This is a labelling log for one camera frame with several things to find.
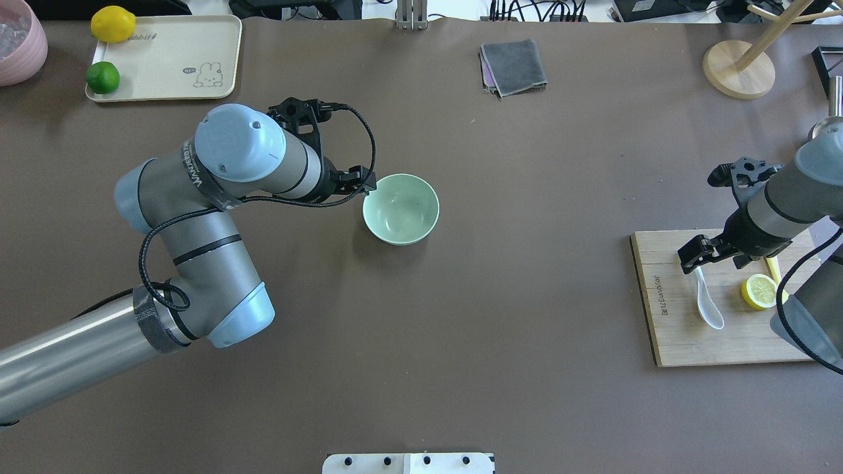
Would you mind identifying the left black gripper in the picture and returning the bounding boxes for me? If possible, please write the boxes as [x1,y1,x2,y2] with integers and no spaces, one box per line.
[319,158,377,202]

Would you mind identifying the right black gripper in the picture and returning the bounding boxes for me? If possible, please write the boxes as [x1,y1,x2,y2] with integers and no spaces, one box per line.
[678,211,792,274]

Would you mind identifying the white ceramic spoon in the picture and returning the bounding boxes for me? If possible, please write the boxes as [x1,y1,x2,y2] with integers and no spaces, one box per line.
[692,267,725,330]

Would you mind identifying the light green bowl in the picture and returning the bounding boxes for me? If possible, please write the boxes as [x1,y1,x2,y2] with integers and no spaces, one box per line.
[362,173,440,246]

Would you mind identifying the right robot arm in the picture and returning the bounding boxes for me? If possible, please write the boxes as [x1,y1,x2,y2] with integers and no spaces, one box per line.
[678,130,842,373]

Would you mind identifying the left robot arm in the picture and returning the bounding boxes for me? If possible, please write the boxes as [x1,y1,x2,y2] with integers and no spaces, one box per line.
[2,98,376,429]

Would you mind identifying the pink bowl with ice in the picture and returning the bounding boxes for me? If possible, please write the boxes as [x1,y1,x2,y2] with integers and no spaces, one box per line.
[1,1,47,87]

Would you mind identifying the lemon half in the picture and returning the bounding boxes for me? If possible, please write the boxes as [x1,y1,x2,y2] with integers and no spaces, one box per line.
[740,274,778,310]

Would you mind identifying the yellow plastic knife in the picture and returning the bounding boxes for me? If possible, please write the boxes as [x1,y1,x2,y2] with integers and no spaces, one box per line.
[765,256,783,289]

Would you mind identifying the wooden cutting board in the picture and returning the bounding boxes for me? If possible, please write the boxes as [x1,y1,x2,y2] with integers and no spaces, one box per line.
[630,229,807,368]

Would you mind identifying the metal scoop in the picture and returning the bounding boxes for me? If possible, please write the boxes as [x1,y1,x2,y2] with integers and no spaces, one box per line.
[809,75,842,141]

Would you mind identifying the wooden cup stand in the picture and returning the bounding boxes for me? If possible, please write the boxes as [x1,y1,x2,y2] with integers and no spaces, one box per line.
[702,1,842,100]

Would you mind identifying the grey folded cloth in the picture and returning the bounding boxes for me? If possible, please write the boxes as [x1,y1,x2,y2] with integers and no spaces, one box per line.
[479,39,548,98]

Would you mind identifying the cream tray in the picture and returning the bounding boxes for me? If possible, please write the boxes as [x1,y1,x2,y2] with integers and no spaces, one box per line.
[85,15,243,103]

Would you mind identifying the green lime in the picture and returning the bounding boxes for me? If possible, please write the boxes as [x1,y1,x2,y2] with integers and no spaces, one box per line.
[86,62,121,94]

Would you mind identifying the yellow lemon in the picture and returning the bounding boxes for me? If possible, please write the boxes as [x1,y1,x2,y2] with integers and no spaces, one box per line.
[90,5,138,44]

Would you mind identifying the aluminium frame post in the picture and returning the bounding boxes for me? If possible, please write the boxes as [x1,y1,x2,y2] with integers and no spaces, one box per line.
[395,0,429,30]

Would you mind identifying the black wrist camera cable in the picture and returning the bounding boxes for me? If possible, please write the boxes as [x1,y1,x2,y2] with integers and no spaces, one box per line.
[138,102,377,312]

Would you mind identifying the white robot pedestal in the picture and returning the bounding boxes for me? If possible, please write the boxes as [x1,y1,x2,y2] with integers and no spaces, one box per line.
[321,452,497,473]

